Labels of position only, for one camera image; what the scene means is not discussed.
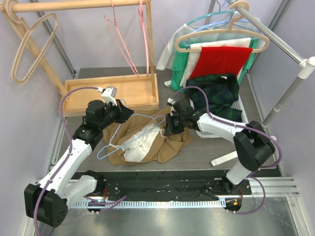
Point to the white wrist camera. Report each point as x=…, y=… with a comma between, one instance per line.
x=108, y=94
x=173, y=104

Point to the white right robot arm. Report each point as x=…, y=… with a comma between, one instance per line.
x=252, y=145

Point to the teal hanger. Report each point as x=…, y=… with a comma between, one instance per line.
x=208, y=15

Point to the tan skirt with white lining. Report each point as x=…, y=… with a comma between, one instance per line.
x=170, y=147

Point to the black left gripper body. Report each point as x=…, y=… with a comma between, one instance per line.
x=110, y=116

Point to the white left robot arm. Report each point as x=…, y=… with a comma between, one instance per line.
x=49, y=200

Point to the white slotted cable duct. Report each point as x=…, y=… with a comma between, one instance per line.
x=85, y=203

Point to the beige wooden hanger on rack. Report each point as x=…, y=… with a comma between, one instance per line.
x=28, y=42

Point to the wooden hanger rack with tray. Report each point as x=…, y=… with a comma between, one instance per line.
x=139, y=90

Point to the blue hanger on rail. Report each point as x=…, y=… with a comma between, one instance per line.
x=220, y=23

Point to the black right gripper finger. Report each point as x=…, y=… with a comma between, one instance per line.
x=176, y=126
x=169, y=125

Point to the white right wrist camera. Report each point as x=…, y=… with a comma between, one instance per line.
x=173, y=104

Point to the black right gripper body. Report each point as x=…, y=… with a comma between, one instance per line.
x=183, y=119

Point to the pink hanger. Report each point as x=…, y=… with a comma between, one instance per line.
x=142, y=25
x=116, y=34

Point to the beige wooden hanger with clothes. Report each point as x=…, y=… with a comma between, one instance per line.
x=263, y=42

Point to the white plastic basket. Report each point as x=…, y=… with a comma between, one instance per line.
x=236, y=105

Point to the dark green plaid garment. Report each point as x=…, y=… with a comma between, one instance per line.
x=221, y=92

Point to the red cloth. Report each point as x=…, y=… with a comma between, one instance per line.
x=221, y=60

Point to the metal clothes rail stand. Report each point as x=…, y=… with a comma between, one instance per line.
x=307, y=65

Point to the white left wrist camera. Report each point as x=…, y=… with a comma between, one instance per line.
x=108, y=94

